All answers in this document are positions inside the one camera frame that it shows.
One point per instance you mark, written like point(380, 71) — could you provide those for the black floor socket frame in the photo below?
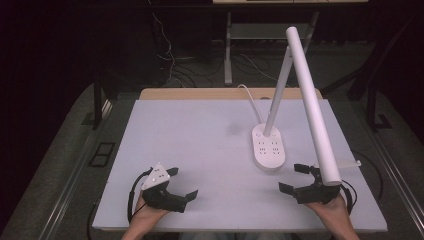
point(101, 154)

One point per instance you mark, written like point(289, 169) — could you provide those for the grey metal table frame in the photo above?
point(228, 50)

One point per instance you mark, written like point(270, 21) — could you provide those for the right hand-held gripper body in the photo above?
point(315, 194)

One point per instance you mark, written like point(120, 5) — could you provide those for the black metal stand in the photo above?
point(373, 110)
point(97, 106)

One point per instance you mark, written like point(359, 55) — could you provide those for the aluminium floor rail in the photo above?
point(70, 186)
point(398, 176)

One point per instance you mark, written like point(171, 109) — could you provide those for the person's right hand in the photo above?
point(333, 211)

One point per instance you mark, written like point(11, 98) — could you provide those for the person's left hand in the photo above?
point(146, 215)

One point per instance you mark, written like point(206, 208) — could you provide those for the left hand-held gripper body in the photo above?
point(156, 195)

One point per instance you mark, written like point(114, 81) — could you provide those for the white desk lamp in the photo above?
point(268, 150)

